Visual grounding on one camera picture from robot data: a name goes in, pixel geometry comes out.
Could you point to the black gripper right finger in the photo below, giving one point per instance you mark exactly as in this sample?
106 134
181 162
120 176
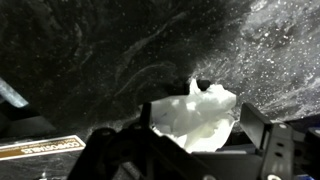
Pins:
273 146

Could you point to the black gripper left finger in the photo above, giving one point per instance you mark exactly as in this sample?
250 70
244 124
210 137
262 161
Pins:
133 153

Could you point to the white paper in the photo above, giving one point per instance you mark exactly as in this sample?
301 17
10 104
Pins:
196 116

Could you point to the black countertop bin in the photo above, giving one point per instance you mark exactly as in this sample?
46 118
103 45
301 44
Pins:
23 121

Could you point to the brown compostables label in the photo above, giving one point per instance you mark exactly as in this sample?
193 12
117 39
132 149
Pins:
40 146

